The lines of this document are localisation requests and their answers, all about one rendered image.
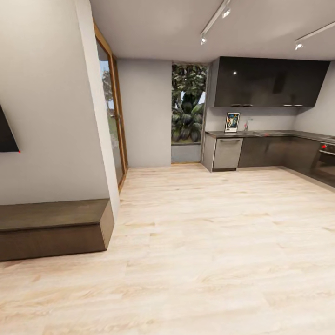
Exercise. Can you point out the poster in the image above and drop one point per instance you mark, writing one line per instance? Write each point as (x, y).
(232, 122)

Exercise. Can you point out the fixed window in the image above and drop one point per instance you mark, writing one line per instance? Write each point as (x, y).
(189, 98)

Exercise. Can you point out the door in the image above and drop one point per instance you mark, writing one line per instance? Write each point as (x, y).
(112, 94)

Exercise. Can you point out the dishwasher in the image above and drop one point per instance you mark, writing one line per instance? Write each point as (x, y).
(227, 153)

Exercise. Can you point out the oven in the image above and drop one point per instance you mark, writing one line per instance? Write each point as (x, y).
(324, 161)

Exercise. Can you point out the drop in sink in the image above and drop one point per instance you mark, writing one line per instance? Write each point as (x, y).
(261, 132)

